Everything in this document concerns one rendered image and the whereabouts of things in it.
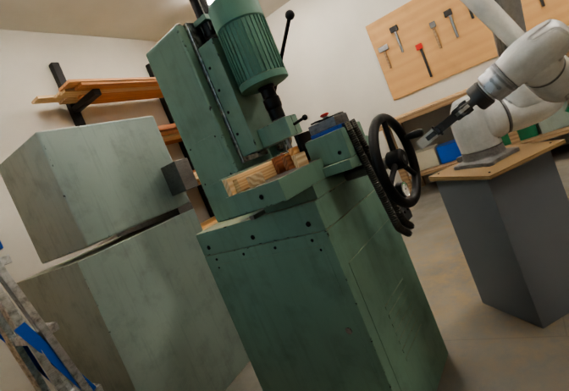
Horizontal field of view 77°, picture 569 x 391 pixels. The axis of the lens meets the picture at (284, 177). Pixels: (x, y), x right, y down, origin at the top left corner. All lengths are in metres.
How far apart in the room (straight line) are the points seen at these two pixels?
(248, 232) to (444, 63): 3.48
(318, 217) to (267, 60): 0.54
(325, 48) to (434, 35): 1.25
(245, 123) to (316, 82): 3.53
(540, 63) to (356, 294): 0.75
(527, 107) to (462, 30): 2.79
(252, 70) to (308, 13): 3.66
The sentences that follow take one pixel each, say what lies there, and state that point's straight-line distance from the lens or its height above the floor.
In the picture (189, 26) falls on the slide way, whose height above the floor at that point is 1.50.
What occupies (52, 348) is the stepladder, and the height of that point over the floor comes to 0.69.
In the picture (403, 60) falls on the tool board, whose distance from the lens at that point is 4.41.
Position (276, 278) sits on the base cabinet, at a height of 0.59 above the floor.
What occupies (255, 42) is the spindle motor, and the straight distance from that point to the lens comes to 1.25.
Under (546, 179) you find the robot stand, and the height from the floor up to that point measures 0.49.
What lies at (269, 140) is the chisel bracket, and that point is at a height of 1.02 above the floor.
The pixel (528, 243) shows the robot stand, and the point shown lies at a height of 0.31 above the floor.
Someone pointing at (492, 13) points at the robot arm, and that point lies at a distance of 1.33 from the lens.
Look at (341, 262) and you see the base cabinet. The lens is 1.06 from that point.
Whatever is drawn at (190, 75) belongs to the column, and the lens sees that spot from 1.39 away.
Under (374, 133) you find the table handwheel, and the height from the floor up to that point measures 0.91.
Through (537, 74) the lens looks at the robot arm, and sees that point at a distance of 1.12.
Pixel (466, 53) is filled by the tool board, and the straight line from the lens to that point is 4.33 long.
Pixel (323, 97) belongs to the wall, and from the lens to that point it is 4.73.
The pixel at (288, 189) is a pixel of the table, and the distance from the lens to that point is 0.93.
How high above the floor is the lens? 0.95
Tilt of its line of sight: 3 degrees down
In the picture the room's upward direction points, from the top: 22 degrees counter-clockwise
